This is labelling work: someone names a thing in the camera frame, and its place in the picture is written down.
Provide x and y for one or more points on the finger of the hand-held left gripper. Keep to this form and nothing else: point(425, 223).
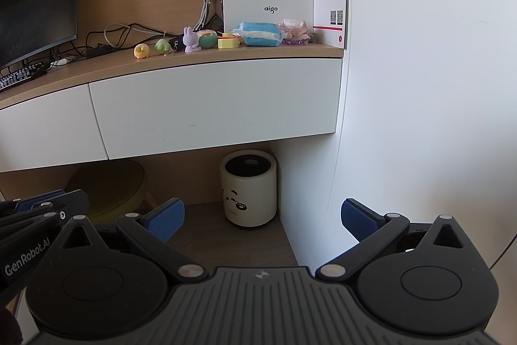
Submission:
point(72, 201)
point(24, 225)

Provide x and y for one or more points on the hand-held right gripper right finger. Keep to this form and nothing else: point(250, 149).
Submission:
point(355, 217)

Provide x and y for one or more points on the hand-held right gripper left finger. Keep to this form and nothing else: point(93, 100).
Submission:
point(165, 221)

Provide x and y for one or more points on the green plush toy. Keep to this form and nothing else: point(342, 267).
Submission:
point(162, 46)

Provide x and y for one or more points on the olive green round stool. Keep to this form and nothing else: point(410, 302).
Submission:
point(109, 187)

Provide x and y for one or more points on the white narrow desk drawer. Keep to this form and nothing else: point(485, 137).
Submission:
point(44, 130)

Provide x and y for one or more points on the white panda face trash bin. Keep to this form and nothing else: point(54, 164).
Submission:
point(248, 191)

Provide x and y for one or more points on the white wide desk drawer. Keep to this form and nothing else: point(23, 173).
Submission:
point(218, 106)

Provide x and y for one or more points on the black keyboard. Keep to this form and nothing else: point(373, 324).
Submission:
point(18, 78)

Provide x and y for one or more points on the white computer mouse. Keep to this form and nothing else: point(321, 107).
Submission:
point(60, 61)

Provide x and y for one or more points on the black power adapter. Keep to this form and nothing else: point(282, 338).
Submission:
point(99, 52)

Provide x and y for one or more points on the small yellow toy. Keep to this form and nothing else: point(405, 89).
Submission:
point(142, 51)

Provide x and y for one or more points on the purple bunny figure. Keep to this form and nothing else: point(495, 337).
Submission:
point(190, 41)

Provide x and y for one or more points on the pink and teal mushroom figure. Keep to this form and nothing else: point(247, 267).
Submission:
point(208, 41)

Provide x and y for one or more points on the pink plastic bag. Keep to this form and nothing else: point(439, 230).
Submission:
point(295, 29)

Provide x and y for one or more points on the black computer monitor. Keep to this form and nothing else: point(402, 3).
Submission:
point(36, 5)

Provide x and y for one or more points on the blue and white tissue pack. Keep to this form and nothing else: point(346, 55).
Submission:
point(258, 34)

